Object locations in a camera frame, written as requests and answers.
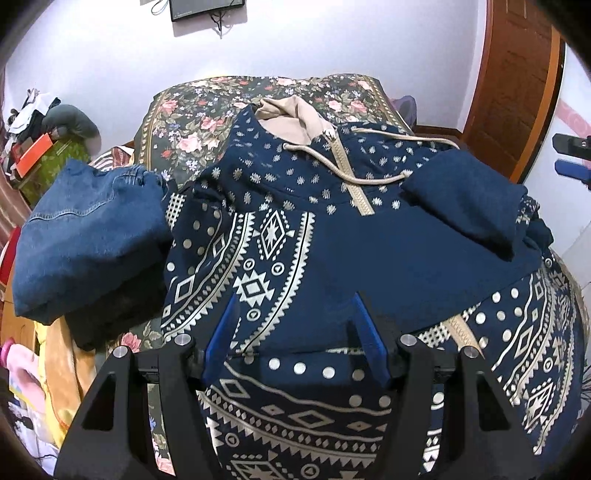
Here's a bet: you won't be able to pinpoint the yellow blanket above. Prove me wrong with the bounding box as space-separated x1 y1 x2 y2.
34 318 112 448

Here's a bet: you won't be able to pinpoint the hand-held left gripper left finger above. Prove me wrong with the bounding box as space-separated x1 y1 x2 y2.
53 293 243 480

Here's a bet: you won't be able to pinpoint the grey neck pillow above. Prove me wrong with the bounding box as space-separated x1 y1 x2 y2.
41 104 102 151

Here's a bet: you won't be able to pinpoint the striped cloth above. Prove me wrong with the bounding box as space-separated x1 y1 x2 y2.
91 146 137 169

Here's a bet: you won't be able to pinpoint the pink plush item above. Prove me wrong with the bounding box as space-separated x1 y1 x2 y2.
0 339 44 407

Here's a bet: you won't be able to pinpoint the folded black cloth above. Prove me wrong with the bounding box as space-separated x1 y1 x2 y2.
65 272 169 352

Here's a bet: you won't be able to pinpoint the navy patterned hoodie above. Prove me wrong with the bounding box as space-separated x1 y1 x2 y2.
159 97 587 480

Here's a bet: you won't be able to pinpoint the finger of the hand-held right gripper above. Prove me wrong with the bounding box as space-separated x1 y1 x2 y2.
551 133 591 158
555 158 591 191

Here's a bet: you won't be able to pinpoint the purple bag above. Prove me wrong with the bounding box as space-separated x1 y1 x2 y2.
390 95 419 127

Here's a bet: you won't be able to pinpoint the green patterned cloth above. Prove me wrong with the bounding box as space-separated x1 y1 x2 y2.
18 138 90 206

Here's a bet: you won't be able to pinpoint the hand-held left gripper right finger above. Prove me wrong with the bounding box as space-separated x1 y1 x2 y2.
348 291 541 480

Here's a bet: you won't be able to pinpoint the orange box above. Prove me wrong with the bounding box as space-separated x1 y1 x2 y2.
14 134 54 178

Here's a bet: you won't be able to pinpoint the pile of clutter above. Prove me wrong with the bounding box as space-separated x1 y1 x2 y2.
2 88 63 148

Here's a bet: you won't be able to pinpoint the folded blue jeans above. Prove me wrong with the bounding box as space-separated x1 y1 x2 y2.
11 159 174 324

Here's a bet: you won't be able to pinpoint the wooden door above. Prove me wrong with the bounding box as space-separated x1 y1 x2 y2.
462 0 566 183

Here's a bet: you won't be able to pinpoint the floral bedspread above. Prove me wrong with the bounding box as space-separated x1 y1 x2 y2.
129 73 419 480

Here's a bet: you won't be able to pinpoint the small black monitor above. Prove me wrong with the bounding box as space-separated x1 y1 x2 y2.
168 0 245 23

